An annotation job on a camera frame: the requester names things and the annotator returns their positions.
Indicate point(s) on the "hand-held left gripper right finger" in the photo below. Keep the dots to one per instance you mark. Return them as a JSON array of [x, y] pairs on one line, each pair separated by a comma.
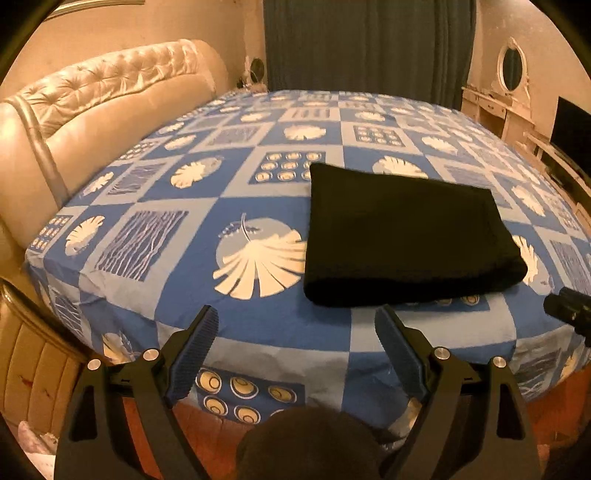
[[401, 353]]

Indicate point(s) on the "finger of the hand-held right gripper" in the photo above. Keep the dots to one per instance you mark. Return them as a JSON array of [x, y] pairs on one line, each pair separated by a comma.
[[568, 309]]

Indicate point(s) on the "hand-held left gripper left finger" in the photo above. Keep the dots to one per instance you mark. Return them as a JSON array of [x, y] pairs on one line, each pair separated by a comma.
[[191, 355]]

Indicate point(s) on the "black pants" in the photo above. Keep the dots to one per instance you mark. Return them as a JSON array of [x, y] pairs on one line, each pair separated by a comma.
[[406, 230]]

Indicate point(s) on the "blue patterned bed sheet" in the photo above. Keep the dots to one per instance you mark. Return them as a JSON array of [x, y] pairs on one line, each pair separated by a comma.
[[207, 295]]

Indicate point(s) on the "person's dark-clothed leg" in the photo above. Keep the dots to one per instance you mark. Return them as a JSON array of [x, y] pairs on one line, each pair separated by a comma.
[[309, 447]]

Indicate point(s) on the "white television stand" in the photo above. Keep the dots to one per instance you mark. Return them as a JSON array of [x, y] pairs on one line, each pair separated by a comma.
[[554, 161]]

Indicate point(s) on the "white crumpled cloth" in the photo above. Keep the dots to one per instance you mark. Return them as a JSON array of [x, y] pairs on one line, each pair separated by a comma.
[[37, 438]]

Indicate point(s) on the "black television screen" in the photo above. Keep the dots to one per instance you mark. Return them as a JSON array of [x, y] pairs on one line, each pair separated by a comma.
[[572, 129]]

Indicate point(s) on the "white vanity with oval mirror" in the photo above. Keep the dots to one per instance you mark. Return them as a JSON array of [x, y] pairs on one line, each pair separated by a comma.
[[511, 69]]

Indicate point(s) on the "beige tufted headboard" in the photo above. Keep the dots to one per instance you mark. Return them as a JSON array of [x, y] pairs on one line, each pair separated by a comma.
[[101, 115]]

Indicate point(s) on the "dark green curtain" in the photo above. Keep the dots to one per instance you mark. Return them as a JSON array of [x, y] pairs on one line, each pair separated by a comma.
[[369, 46]]

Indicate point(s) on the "beige padded bed frame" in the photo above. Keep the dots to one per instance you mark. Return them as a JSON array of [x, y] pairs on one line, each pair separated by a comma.
[[41, 364]]

